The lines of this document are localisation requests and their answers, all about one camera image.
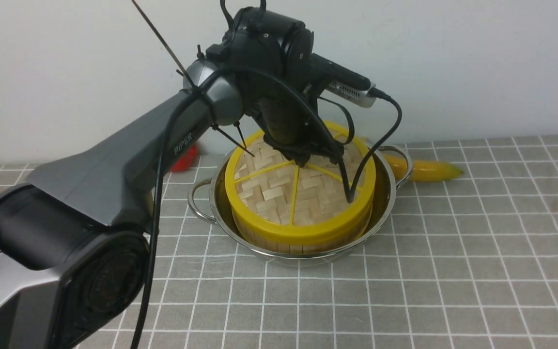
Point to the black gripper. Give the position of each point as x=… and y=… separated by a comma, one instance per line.
x=290, y=129

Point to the yellow rimmed bamboo steamer lid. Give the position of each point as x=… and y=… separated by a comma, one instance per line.
x=263, y=186

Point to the yellow rimmed bamboo steamer basket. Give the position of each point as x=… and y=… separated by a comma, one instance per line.
x=306, y=239

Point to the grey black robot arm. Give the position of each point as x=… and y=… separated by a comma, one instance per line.
x=78, y=238

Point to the stainless steel pot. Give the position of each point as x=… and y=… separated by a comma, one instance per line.
x=386, y=187

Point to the red bell pepper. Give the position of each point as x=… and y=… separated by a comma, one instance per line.
x=187, y=160

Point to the yellow banana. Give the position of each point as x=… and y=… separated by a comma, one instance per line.
x=424, y=170

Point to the grey checkered tablecloth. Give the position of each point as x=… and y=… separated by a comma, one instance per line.
x=466, y=264

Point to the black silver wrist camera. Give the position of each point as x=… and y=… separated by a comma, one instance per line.
x=341, y=81

